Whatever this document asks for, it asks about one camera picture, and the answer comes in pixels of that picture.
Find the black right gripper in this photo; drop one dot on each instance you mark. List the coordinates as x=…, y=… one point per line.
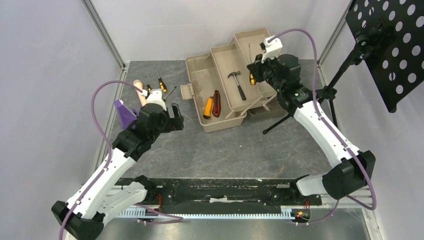
x=255, y=71

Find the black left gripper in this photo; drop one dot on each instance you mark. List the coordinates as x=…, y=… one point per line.
x=175, y=123

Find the thin black-yellow screwdriver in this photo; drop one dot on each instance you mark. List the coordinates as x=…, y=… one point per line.
x=251, y=77

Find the claw hammer black grip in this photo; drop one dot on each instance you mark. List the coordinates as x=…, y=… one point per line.
x=234, y=74

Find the orange handled tool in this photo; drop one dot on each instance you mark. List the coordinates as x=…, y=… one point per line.
x=207, y=112

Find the medium black-yellow screwdriver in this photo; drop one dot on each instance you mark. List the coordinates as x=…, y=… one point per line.
x=161, y=82

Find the beige translucent tool box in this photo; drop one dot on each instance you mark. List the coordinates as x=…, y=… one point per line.
x=209, y=72

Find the red black utility knife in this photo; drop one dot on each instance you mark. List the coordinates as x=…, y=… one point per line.
x=216, y=108

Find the large black-yellow Phillips screwdriver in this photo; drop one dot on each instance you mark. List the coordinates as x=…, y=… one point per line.
x=167, y=95

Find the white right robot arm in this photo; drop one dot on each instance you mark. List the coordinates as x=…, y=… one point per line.
x=351, y=167

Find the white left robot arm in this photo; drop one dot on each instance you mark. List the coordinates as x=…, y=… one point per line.
x=86, y=213

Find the small black-yellow screwdriver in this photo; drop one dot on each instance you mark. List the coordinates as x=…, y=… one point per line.
x=148, y=86

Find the purple box with grid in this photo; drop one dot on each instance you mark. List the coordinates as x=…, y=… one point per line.
x=124, y=114

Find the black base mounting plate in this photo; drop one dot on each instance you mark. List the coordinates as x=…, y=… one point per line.
x=225, y=196

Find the black tripod stand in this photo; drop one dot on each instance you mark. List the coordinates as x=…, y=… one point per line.
x=323, y=99

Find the black perforated panel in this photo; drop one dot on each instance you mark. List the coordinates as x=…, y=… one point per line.
x=395, y=29

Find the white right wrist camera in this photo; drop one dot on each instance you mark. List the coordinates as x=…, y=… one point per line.
x=271, y=48

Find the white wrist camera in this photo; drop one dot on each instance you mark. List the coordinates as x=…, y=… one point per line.
x=271, y=48
x=152, y=97

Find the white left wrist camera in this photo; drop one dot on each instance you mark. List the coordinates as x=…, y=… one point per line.
x=152, y=97

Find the beige wooden handle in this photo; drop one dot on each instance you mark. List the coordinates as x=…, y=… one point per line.
x=140, y=91

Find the aluminium frame rail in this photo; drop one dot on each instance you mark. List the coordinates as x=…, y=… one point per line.
x=101, y=28

